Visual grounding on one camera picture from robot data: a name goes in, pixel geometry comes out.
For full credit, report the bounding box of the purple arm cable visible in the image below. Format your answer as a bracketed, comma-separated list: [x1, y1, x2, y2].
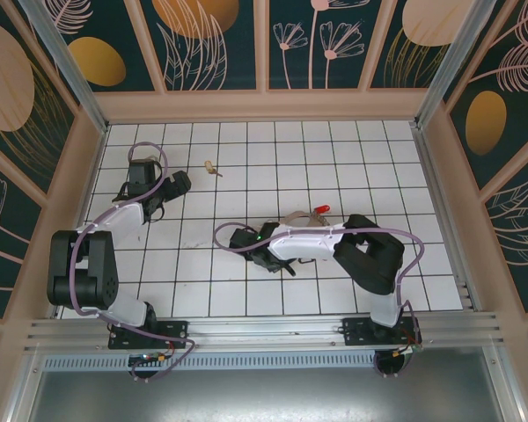
[68, 141, 199, 382]
[213, 222, 424, 379]

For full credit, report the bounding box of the perforated metal cable tray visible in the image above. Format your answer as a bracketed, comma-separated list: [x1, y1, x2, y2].
[41, 351, 489, 371]

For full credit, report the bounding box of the silver keyring chain red tag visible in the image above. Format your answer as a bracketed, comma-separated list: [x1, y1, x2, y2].
[284, 203, 334, 229]

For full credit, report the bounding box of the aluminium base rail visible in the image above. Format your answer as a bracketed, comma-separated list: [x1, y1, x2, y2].
[24, 310, 507, 353]

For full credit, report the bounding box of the aluminium side rail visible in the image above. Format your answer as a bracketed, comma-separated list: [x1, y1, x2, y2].
[411, 125, 484, 314]

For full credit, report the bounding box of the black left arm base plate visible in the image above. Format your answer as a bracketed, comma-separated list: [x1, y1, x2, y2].
[108, 320, 190, 351]

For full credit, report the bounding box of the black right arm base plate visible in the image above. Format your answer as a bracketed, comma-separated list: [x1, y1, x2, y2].
[341, 316, 420, 347]

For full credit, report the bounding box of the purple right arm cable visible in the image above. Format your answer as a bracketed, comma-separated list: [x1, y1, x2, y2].
[213, 222, 424, 379]

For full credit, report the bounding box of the aluminium corner post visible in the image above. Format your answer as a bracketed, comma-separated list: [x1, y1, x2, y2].
[17, 0, 112, 134]
[412, 0, 511, 129]

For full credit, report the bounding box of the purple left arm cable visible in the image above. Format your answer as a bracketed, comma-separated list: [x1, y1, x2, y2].
[68, 141, 199, 382]

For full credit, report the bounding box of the grey metal shelf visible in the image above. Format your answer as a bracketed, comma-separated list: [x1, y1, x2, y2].
[8, 345, 528, 422]

